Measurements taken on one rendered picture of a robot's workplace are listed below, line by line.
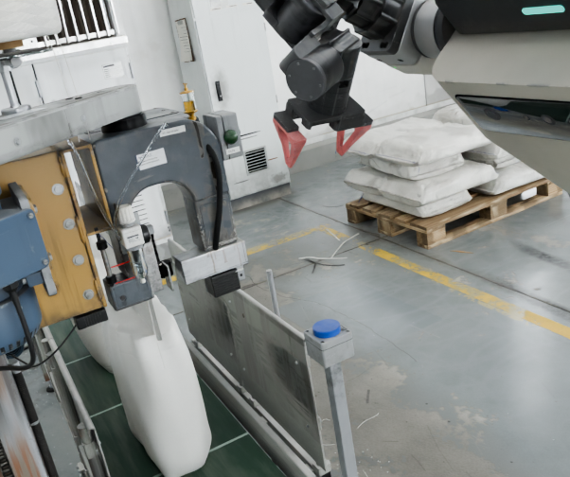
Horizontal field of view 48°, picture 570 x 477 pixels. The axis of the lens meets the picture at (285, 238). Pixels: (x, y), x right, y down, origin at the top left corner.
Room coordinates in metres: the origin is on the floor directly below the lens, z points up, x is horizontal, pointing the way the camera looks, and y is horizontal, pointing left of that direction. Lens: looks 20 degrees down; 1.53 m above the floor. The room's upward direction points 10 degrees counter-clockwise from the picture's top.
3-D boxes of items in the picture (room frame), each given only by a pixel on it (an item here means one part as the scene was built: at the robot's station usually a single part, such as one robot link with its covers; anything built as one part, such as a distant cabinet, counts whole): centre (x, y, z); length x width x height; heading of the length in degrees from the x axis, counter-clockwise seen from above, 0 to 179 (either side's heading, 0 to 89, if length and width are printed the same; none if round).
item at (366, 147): (4.21, -0.82, 0.56); 0.66 x 0.43 x 0.15; 113
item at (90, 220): (1.26, 0.38, 1.26); 0.22 x 0.05 x 0.16; 25
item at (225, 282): (1.29, 0.14, 0.98); 0.09 x 0.05 x 0.05; 115
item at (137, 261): (1.15, 0.28, 1.11); 0.03 x 0.03 x 0.06
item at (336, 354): (1.24, -0.06, 0.81); 0.08 x 0.08 x 0.06; 25
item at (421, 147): (3.85, -1.01, 0.56); 0.66 x 0.42 x 0.15; 115
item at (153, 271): (1.23, 0.28, 1.08); 0.03 x 0.01 x 0.13; 115
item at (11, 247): (0.89, 0.41, 1.25); 0.10 x 0.08 x 0.12; 140
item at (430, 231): (4.17, -1.17, 0.07); 1.20 x 0.82 x 0.14; 117
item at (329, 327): (1.24, -0.06, 0.84); 0.06 x 0.06 x 0.02
